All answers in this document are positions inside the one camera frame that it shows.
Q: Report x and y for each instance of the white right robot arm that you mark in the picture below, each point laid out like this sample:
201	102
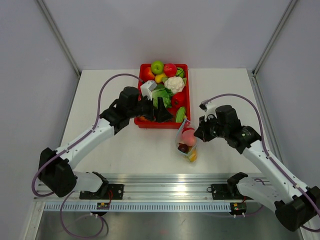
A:
293	201

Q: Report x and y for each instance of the red bell pepper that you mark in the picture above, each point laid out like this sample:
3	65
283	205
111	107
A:
178	100

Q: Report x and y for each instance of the dark red onion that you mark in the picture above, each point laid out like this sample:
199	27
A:
184	148

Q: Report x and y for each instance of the green apple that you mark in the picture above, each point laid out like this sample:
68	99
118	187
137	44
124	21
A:
157	67

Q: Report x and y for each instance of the green cucumber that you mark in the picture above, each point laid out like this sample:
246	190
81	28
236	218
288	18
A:
180	114

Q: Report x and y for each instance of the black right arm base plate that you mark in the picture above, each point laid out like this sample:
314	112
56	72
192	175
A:
221	191

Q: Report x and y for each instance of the right aluminium frame post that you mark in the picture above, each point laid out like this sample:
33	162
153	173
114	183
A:
275	35

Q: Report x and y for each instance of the white slotted cable duct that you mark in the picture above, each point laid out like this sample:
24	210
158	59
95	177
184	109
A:
148	207

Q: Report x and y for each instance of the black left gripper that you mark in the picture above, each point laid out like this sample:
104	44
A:
161	114

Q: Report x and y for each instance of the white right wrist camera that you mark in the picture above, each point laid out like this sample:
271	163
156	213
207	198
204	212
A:
209	107

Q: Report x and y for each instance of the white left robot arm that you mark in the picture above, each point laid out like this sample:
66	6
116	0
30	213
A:
56	167

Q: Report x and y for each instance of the left aluminium frame post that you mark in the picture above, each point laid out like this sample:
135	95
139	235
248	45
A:
44	9

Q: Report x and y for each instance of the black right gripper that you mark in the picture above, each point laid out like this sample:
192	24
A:
202	131

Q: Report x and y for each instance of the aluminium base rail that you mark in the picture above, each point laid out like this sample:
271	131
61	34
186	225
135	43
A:
162	186

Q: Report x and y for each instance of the pink peach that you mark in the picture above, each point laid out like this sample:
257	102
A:
188	138

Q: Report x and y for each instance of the green lettuce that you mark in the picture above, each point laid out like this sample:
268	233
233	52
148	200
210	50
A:
162	92

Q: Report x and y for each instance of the aluminium frame post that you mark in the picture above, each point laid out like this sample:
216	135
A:
275	35
44	9

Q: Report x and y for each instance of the clear zip top bag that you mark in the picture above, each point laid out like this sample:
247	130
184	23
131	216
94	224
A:
185	123

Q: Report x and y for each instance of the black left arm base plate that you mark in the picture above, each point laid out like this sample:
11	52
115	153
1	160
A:
115	191

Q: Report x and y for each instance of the white cauliflower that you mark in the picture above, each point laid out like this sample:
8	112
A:
175	84

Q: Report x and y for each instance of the red apple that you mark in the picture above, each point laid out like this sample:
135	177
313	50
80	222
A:
170	70

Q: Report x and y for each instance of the yellow lemon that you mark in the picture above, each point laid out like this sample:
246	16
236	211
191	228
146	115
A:
159	78

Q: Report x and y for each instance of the dark green round vegetable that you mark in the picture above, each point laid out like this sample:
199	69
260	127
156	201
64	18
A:
180	72

